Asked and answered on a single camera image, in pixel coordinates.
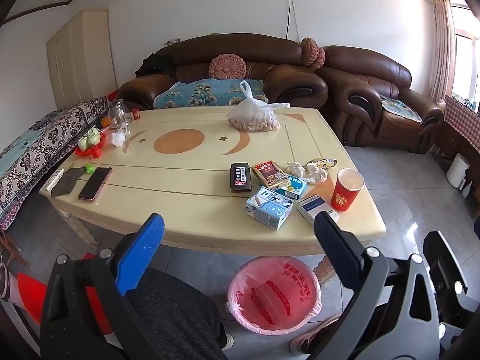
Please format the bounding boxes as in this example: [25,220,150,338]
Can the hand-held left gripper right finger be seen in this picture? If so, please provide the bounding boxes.
[313,212,439,360]

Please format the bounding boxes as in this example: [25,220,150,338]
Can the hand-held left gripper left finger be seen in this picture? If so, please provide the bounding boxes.
[40,213,166,360]

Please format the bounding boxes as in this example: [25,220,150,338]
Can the white and blue cigarette pack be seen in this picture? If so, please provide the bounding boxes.
[297,194,340,226]

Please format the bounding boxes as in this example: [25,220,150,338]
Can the red paper cup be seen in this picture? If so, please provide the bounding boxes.
[331,168,365,212]

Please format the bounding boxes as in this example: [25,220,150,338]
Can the small blue cartoon box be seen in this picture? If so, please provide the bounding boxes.
[275,174,308,199]

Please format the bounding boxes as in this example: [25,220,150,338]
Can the clear plastic wrapper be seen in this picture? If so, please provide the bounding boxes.
[302,165,329,184]

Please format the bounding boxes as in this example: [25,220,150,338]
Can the light blue drink carton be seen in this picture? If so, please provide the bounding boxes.
[245,186,295,230]

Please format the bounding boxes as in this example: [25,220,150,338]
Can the pink lined trash bin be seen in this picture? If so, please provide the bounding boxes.
[227,257,322,336]

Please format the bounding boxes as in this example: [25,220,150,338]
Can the red and gold card box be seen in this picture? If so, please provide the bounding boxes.
[251,161,290,188]

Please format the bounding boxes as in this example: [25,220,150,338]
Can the black box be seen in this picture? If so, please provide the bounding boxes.
[230,162,253,193]

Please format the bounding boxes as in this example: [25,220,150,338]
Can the white air fryer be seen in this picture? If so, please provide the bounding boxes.
[446,154,469,189]

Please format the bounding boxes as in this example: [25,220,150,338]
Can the cream coffee table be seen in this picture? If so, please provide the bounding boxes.
[39,106,387,282]

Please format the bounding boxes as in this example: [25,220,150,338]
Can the smartphone with pink case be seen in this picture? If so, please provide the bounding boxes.
[78,167,113,200]

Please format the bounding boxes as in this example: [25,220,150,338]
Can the black cloth pouch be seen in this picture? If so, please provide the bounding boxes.
[50,167,84,197]

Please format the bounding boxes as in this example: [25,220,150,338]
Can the red checkered tablecloth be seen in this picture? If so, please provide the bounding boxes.
[444,95,480,149]

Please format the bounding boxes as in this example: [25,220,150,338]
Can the red tray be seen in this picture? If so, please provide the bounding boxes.
[74,129,109,157]

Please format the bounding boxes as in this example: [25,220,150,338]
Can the white remote control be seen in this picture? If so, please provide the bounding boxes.
[44,168,65,191]

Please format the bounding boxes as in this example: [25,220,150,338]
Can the small white plastic bag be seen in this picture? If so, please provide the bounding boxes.
[110,127,130,147]

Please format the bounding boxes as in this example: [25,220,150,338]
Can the red plastic stool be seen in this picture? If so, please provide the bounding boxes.
[17,253,113,336]

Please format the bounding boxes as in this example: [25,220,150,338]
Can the glass jug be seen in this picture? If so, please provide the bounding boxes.
[108,98,132,130]

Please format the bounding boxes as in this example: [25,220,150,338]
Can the pale blue armchair seat cover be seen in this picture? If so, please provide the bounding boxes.
[380,95,424,123]

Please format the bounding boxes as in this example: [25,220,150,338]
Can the purple floral patterned blanket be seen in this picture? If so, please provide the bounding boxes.
[0,97,109,231]

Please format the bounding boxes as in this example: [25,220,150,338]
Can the clear plastic bag of peanuts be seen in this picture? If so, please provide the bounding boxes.
[227,80,291,133]

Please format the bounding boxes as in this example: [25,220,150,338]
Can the teal cloth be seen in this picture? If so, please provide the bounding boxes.
[0,127,38,177]

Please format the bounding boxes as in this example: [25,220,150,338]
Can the blue floral sofa cover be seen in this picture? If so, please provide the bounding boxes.
[153,78,269,110]

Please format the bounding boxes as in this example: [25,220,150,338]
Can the window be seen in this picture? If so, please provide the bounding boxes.
[450,0,480,102]

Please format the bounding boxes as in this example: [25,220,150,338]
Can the brown leather armchair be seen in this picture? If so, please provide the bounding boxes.
[317,45,445,154]

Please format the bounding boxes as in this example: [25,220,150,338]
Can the black clothing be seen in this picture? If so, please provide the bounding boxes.
[135,52,177,78]

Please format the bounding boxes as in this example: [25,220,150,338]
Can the pink curtain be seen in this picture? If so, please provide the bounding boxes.
[429,0,456,104]

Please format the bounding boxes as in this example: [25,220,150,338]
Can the cream wardrobe cabinet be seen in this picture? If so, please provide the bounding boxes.
[46,9,120,109]

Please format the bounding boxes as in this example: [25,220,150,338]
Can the round pink knitted cushion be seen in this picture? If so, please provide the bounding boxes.
[209,54,247,80]

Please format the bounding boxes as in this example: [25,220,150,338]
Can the long brown leather sofa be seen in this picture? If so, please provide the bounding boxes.
[118,34,329,111]

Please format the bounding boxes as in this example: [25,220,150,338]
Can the brown wooden chair frame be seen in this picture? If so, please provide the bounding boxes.
[0,229,31,268]

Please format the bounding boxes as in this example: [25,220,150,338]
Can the black wall cable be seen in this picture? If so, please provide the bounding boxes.
[286,0,301,44]

